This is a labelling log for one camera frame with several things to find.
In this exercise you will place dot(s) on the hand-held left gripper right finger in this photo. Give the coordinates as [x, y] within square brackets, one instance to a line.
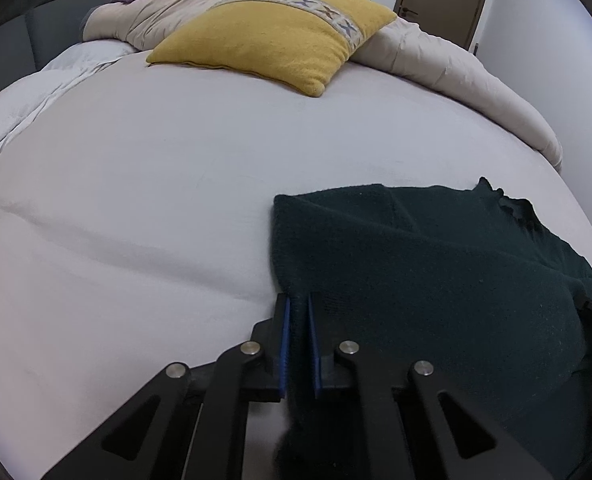
[315, 355]

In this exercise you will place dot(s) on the dark green sweater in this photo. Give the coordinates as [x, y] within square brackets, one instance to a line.
[425, 270]

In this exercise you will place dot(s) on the bed with white sheet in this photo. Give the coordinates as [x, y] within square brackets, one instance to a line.
[151, 185]

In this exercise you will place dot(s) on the grey upholstered headboard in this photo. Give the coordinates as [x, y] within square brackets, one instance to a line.
[6, 45]

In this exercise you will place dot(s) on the yellow pillow with patterned band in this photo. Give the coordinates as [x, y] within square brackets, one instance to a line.
[256, 35]

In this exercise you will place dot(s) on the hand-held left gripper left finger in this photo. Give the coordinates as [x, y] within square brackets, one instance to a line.
[285, 350]

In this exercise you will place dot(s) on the beige duvet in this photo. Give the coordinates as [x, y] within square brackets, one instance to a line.
[450, 70]

